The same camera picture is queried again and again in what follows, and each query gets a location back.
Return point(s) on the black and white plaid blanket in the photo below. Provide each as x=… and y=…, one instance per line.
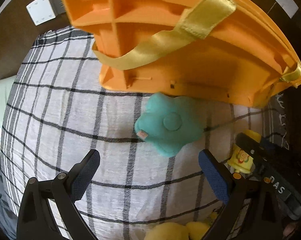
x=65, y=120

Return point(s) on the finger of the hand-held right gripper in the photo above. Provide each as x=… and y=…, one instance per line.
x=249, y=145
x=266, y=143

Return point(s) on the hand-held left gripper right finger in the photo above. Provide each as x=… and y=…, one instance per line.
x=213, y=175

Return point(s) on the yellow toy cup flower print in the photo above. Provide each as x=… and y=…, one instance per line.
x=241, y=160

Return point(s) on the white wall switch panel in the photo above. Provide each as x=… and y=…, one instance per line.
x=40, y=10

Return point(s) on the dark grey jacket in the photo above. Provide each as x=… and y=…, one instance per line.
x=0, y=192

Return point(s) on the teal flower-shaped pillow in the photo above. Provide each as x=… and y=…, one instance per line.
x=168, y=125

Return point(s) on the light green pillow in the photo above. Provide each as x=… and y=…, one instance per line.
x=0, y=100

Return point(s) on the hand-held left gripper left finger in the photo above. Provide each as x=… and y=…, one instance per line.
x=86, y=171

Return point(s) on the yellow duck plush toy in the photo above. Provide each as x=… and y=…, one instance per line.
x=173, y=231

